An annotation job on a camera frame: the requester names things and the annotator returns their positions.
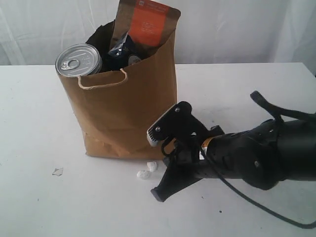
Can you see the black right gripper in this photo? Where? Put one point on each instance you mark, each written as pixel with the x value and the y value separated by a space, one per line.
pixel 185 140

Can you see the brown paper shopping bag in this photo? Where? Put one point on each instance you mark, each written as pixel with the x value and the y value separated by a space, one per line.
pixel 115 108

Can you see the spaghetti package dark blue ends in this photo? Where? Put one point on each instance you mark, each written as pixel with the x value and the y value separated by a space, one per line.
pixel 121 55

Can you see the brown pouch orange label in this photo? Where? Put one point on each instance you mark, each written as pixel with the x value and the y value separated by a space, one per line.
pixel 147 22

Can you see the dark tea can silver lid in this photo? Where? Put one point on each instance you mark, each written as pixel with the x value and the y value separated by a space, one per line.
pixel 78 60

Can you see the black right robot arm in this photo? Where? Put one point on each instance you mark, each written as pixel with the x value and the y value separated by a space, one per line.
pixel 281 148

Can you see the small clear plastic scrap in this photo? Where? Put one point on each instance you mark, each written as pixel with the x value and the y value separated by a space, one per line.
pixel 57 172

